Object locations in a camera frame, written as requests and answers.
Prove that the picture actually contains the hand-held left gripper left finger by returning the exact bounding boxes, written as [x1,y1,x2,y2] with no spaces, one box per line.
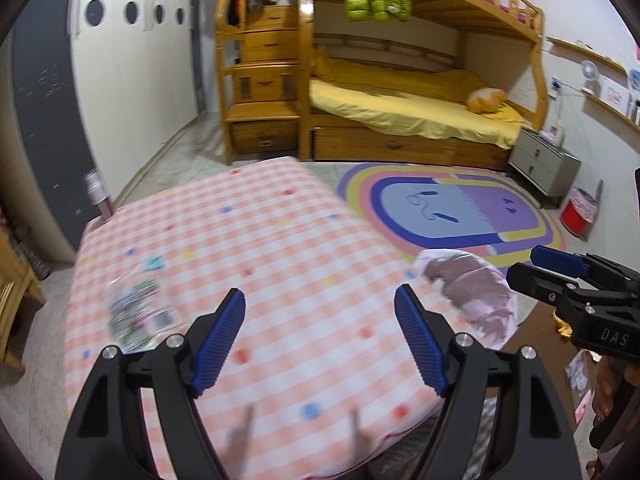
[55,287,247,480]

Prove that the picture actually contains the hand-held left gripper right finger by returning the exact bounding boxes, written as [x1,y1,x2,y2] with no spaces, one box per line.
[394,284,583,480]

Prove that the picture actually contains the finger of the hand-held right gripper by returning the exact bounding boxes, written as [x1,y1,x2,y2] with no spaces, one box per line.
[506,261,583,308]
[530,245,640,287]

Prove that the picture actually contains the clear plastic bag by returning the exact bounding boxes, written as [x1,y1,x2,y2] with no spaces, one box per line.
[412,249,519,351]

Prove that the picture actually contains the person's right hand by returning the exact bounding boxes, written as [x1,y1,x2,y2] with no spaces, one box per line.
[592,357,633,423]

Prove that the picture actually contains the red waste bin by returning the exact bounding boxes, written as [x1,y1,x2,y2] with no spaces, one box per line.
[560,187,599,239]

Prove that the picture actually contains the crumpled printed wrapper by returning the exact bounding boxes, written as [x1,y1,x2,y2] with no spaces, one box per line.
[107,280,181,352]

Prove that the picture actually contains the grey nightstand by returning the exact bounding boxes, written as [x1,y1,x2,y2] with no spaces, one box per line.
[507,130,582,199]

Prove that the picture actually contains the rainbow pattern rug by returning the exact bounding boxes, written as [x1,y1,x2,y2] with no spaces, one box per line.
[336,161,568,261]

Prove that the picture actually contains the pink checkered tablecloth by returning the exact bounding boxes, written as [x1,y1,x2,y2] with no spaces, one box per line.
[64,156,501,480]

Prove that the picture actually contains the orange and white plush toy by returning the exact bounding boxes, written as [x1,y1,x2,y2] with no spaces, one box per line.
[466,87,507,114]

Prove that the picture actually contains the white picture card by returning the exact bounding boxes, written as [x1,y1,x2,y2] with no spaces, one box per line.
[602,77,631,109]

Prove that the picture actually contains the small white fan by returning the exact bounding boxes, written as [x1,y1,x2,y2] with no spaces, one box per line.
[580,60,602,96]

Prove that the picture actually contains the clear cap spray bottle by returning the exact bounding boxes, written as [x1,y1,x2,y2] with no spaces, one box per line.
[82,170,114,222]

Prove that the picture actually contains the wooden cabinet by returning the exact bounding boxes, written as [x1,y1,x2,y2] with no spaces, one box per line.
[0,230,47,376]

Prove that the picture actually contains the yellow bed sheet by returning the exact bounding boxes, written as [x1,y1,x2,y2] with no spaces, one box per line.
[309,57,526,150]

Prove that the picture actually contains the white and grey wardrobe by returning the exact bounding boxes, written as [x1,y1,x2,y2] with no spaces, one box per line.
[10,0,206,263]

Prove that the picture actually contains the wooden stair drawers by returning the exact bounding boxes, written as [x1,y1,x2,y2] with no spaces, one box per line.
[215,0,314,164]

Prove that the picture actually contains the wooden bunk bed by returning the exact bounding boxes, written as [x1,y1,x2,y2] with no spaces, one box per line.
[297,0,547,171]

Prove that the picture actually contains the wooden wall shelf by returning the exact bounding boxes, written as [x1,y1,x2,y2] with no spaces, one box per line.
[582,91,640,134]
[546,36,629,74]

